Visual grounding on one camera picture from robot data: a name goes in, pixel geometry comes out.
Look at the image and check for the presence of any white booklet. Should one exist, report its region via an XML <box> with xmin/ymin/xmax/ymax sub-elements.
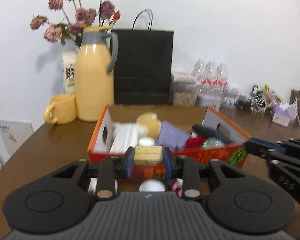
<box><xmin>0</xmin><ymin>120</ymin><xmax>33</xmax><ymax>157</ymax></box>

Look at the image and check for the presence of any yellow ceramic mug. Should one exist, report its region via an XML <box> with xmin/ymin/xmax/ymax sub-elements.
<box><xmin>43</xmin><ymin>94</ymin><xmax>77</xmax><ymax>125</ymax></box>

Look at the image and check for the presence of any red fabric item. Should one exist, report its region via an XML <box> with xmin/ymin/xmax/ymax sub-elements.
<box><xmin>184</xmin><ymin>136</ymin><xmax>206</xmax><ymax>149</ymax></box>

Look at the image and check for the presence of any white round jar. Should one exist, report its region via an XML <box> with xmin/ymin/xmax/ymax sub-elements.
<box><xmin>139</xmin><ymin>179</ymin><xmax>166</xmax><ymax>192</ymax></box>

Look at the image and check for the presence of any purple white tissue box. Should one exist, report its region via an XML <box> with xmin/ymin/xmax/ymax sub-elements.
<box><xmin>271</xmin><ymin>103</ymin><xmax>298</xmax><ymax>127</ymax></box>

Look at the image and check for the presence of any colourful snack packet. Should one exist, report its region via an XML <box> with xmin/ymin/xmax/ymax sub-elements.
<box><xmin>263</xmin><ymin>84</ymin><xmax>283</xmax><ymax>103</ymax></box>

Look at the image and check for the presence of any red orange cardboard box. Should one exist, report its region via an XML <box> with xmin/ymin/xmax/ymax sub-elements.
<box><xmin>87</xmin><ymin>104</ymin><xmax>253</xmax><ymax>180</ymax></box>

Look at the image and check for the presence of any yellow thermos jug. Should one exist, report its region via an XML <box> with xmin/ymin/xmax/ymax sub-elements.
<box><xmin>75</xmin><ymin>26</ymin><xmax>119</xmax><ymax>122</ymax></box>

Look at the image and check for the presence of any clear snack container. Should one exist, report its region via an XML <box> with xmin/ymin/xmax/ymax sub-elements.
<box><xmin>172</xmin><ymin>72</ymin><xmax>198</xmax><ymax>107</ymax></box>

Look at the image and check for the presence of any navy blue pouch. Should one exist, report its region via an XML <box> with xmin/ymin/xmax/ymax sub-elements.
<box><xmin>192</xmin><ymin>124</ymin><xmax>234</xmax><ymax>144</ymax></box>

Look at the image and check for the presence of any white robot figurine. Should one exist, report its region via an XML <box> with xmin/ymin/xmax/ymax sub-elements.
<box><xmin>222</xmin><ymin>83</ymin><xmax>239</xmax><ymax>109</ymax></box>

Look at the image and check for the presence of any black tangled cable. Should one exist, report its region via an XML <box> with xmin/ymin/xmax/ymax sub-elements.
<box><xmin>237</xmin><ymin>93</ymin><xmax>253</xmax><ymax>111</ymax></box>

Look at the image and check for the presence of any left water bottle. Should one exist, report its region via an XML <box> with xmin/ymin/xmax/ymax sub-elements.
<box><xmin>192</xmin><ymin>59</ymin><xmax>206</xmax><ymax>88</ymax></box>

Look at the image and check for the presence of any yellow white plush paw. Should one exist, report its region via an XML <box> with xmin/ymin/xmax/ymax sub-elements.
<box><xmin>113</xmin><ymin>112</ymin><xmax>163</xmax><ymax>140</ymax></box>

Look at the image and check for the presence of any white cloth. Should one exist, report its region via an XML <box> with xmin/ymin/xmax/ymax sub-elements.
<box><xmin>110</xmin><ymin>125</ymin><xmax>138</xmax><ymax>154</ymax></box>

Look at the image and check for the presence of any water bottle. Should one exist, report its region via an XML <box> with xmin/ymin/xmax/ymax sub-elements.
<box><xmin>202</xmin><ymin>61</ymin><xmax>215</xmax><ymax>94</ymax></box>
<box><xmin>215</xmin><ymin>63</ymin><xmax>228</xmax><ymax>97</ymax></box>
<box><xmin>192</xmin><ymin>59</ymin><xmax>206</xmax><ymax>88</ymax></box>

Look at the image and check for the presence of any right water bottle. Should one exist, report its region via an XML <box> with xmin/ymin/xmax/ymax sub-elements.
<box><xmin>215</xmin><ymin>63</ymin><xmax>228</xmax><ymax>97</ymax></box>

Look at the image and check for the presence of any purple towel cloth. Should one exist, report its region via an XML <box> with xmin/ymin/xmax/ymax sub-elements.
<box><xmin>155</xmin><ymin>120</ymin><xmax>190</xmax><ymax>151</ymax></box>

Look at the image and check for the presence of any white milk carton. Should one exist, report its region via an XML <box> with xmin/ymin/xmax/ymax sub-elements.
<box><xmin>62</xmin><ymin>51</ymin><xmax>77</xmax><ymax>94</ymax></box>

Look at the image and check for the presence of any white tangled cable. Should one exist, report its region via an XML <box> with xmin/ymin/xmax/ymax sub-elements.
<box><xmin>250</xmin><ymin>92</ymin><xmax>268</xmax><ymax>113</ymax></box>

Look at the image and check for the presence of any black paper bag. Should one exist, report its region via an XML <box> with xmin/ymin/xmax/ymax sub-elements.
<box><xmin>114</xmin><ymin>9</ymin><xmax>174</xmax><ymax>105</ymax></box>

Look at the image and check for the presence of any white jar lid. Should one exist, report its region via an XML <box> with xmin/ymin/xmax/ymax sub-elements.
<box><xmin>138</xmin><ymin>137</ymin><xmax>155</xmax><ymax>146</ymax></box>

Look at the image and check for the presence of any small grey tin box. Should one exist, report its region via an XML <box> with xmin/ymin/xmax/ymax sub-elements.
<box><xmin>196</xmin><ymin>93</ymin><xmax>222</xmax><ymax>111</ymax></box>

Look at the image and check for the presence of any middle water bottle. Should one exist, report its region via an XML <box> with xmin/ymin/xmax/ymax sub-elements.
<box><xmin>202</xmin><ymin>61</ymin><xmax>215</xmax><ymax>94</ymax></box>

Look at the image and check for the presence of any dried pink flower bouquet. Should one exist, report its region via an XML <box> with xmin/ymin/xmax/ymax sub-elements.
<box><xmin>30</xmin><ymin>0</ymin><xmax>121</xmax><ymax>47</ymax></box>

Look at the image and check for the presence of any pink hair tie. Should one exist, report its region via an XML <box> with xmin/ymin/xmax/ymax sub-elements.
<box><xmin>169</xmin><ymin>178</ymin><xmax>184</xmax><ymax>197</ymax></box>

